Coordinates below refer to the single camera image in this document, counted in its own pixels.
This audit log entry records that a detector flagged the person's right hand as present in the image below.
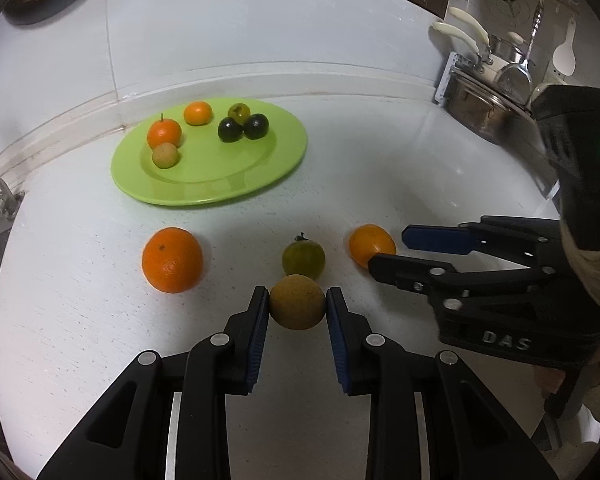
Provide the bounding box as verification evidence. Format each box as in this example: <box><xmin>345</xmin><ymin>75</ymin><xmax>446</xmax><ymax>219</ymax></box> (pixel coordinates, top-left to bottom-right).
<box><xmin>532</xmin><ymin>364</ymin><xmax>568</xmax><ymax>402</ymax></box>

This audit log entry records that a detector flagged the tan longan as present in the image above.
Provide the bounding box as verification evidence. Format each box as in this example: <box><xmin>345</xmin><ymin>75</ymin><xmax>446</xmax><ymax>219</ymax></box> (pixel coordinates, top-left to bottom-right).
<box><xmin>269</xmin><ymin>274</ymin><xmax>327</xmax><ymax>331</ymax></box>
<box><xmin>152</xmin><ymin>142</ymin><xmax>179</xmax><ymax>169</ymax></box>

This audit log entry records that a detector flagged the green plate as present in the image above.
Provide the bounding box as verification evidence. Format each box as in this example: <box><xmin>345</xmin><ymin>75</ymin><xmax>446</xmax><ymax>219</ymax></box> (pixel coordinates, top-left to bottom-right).
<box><xmin>111</xmin><ymin>96</ymin><xmax>308</xmax><ymax>207</ymax></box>

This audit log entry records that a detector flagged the steel pot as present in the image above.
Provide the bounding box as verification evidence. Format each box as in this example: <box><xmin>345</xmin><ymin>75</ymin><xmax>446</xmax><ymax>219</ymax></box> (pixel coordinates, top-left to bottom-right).
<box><xmin>445</xmin><ymin>67</ymin><xmax>533</xmax><ymax>146</ymax></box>

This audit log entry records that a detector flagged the small orange kumquat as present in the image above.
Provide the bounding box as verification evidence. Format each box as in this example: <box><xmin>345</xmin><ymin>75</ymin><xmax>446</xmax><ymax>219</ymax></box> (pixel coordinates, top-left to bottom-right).
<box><xmin>184</xmin><ymin>101</ymin><xmax>214</xmax><ymax>126</ymax></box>
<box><xmin>349</xmin><ymin>224</ymin><xmax>397</xmax><ymax>269</ymax></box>

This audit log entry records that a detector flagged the person's right forearm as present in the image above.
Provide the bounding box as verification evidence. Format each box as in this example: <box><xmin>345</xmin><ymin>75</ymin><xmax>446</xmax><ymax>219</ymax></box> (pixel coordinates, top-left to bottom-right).
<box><xmin>560</xmin><ymin>222</ymin><xmax>600</xmax><ymax>443</ymax></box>

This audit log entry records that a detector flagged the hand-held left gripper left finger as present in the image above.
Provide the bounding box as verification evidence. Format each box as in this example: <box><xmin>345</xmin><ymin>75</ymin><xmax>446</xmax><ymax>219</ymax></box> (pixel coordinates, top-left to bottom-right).
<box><xmin>37</xmin><ymin>285</ymin><xmax>271</xmax><ymax>480</ymax></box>

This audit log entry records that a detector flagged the steel skimmer ladle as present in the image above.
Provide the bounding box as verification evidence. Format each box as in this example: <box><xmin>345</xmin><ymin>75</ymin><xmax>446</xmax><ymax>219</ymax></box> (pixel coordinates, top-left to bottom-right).
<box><xmin>495</xmin><ymin>0</ymin><xmax>546</xmax><ymax>96</ymax></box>

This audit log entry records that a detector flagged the large orange tangerine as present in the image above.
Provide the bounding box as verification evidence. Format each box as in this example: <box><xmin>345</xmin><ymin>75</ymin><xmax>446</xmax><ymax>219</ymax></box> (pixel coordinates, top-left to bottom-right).
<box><xmin>142</xmin><ymin>227</ymin><xmax>204</xmax><ymax>294</ymax></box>

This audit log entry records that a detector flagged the white rice paddle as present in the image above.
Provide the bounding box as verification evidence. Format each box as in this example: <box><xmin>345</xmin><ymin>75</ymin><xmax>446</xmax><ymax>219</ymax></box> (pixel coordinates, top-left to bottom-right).
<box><xmin>551</xmin><ymin>16</ymin><xmax>578</xmax><ymax>77</ymax></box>

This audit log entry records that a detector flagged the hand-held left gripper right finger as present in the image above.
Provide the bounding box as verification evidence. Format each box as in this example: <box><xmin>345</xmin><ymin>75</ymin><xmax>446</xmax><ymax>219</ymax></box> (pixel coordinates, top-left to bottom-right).
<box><xmin>325</xmin><ymin>287</ymin><xmax>561</xmax><ymax>480</ymax></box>

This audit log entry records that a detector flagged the slim gooseneck faucet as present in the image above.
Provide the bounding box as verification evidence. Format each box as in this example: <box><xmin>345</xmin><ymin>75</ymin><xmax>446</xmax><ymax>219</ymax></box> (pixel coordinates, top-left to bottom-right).
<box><xmin>0</xmin><ymin>137</ymin><xmax>23</xmax><ymax>221</ymax></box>

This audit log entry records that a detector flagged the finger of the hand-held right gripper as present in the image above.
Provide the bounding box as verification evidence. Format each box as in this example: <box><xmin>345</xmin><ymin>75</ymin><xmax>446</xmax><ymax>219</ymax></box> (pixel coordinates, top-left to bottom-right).
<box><xmin>401</xmin><ymin>216</ymin><xmax>563</xmax><ymax>262</ymax></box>
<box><xmin>368</xmin><ymin>254</ymin><xmax>571</xmax><ymax>302</ymax></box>

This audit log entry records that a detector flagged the white dish rack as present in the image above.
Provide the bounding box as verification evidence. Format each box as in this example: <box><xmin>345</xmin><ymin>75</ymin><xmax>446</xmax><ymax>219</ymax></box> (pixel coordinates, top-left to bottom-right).
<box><xmin>434</xmin><ymin>51</ymin><xmax>563</xmax><ymax>201</ymax></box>

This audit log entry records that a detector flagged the dark plum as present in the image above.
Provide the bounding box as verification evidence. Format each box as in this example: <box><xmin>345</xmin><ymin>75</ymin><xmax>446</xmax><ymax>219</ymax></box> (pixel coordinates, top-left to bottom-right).
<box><xmin>243</xmin><ymin>113</ymin><xmax>270</xmax><ymax>140</ymax></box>
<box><xmin>217</xmin><ymin>117</ymin><xmax>243</xmax><ymax>144</ymax></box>

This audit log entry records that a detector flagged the orange tangerine with stem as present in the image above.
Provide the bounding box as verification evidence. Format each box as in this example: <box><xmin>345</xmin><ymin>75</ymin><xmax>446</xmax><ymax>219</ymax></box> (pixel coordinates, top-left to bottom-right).
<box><xmin>147</xmin><ymin>114</ymin><xmax>183</xmax><ymax>150</ymax></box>

